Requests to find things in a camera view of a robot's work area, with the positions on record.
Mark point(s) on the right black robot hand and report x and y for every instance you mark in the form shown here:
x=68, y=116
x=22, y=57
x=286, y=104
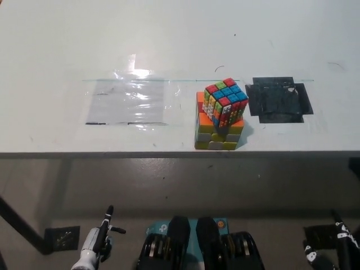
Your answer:
x=346, y=239

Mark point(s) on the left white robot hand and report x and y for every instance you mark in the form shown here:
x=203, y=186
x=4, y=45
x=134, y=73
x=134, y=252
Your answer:
x=94, y=244

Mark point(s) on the small studded multicolour puzzle cube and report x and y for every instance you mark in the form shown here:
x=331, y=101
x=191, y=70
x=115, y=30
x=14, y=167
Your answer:
x=225, y=104

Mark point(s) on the black ribbed robot body block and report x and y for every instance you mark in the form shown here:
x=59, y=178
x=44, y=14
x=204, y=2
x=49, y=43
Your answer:
x=168, y=247
x=225, y=247

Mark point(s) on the black tape patch on desk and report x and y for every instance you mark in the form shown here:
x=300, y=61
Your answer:
x=278, y=101

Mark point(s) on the large orange red puzzle cube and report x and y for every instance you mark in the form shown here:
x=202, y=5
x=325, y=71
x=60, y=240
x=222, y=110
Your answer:
x=205, y=135

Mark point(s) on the black floor tape patch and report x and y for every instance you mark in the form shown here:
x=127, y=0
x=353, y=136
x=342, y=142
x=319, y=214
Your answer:
x=63, y=237
x=320, y=234

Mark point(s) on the black diagonal table leg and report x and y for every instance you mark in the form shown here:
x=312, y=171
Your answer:
x=22, y=225

